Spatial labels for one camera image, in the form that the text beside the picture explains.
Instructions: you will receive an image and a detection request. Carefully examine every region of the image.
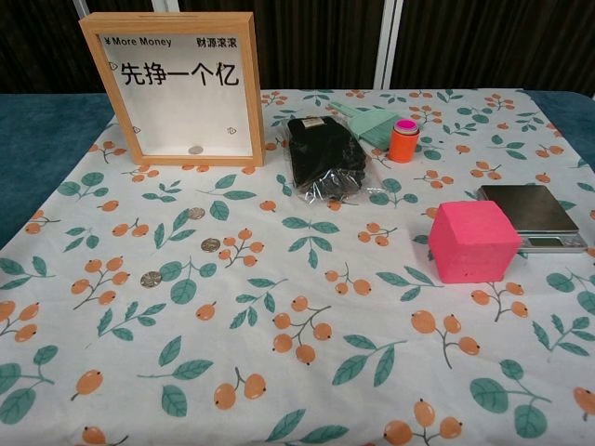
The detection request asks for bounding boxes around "floral print tablecloth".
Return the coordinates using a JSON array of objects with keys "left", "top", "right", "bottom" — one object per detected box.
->
[{"left": 0, "top": 87, "right": 595, "bottom": 446}]

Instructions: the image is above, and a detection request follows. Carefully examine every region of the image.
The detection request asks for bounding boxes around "black item in plastic bag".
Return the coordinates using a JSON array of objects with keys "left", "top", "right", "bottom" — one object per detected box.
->
[{"left": 284, "top": 115, "right": 390, "bottom": 205}]

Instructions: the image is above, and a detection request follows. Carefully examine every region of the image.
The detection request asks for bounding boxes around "mint green scoop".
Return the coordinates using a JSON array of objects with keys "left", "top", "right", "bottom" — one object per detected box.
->
[{"left": 328, "top": 100, "right": 402, "bottom": 152}]

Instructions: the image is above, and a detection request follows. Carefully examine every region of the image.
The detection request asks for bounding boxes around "orange cylinder with pink top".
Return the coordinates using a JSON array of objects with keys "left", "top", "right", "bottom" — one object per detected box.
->
[{"left": 388, "top": 118, "right": 421, "bottom": 164}]

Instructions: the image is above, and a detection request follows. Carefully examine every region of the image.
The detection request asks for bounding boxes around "pink foam cube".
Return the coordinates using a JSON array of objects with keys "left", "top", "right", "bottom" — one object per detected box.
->
[{"left": 427, "top": 199, "right": 524, "bottom": 284}]

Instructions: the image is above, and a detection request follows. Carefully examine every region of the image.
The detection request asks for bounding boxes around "silver digital pocket scale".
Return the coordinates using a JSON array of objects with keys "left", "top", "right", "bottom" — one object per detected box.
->
[{"left": 478, "top": 184, "right": 589, "bottom": 255}]

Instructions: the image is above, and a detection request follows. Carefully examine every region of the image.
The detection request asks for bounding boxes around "teal table cover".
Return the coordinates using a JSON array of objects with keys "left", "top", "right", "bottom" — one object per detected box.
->
[{"left": 0, "top": 90, "right": 595, "bottom": 250}]

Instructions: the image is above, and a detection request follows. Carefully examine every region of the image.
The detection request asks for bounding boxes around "wooden frame coin bank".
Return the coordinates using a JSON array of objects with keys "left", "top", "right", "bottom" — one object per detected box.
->
[{"left": 77, "top": 11, "right": 267, "bottom": 167}]

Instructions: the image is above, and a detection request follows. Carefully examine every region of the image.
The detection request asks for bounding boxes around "white vertical post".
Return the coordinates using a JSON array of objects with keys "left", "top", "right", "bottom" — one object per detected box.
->
[{"left": 374, "top": 0, "right": 403, "bottom": 90}]

